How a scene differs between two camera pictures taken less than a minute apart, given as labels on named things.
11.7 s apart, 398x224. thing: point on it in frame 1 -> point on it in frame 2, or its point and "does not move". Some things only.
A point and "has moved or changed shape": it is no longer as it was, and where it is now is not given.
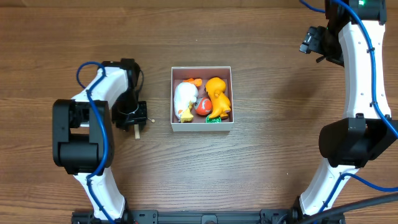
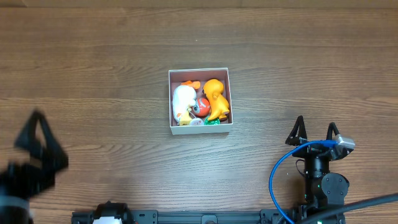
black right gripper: x=315 y=42 -> x=314 y=150
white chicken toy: x=185 y=94 does not move
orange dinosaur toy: x=216 y=87 does not move
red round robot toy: x=203 y=106 has moved or changed shape
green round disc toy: x=212 y=120 does not move
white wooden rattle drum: x=137 y=129 -> x=196 y=122
